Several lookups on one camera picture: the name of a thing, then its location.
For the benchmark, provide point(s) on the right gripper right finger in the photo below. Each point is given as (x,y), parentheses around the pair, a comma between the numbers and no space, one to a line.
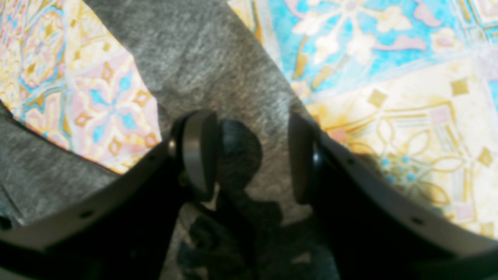
(372,229)

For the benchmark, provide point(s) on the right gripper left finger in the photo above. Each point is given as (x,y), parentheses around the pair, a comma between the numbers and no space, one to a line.
(123,231)

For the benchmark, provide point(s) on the grey t-shirt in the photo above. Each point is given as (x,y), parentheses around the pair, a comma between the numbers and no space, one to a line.
(193,56)

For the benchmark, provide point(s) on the patterned tablecloth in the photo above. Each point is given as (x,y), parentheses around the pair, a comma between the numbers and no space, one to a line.
(387,79)

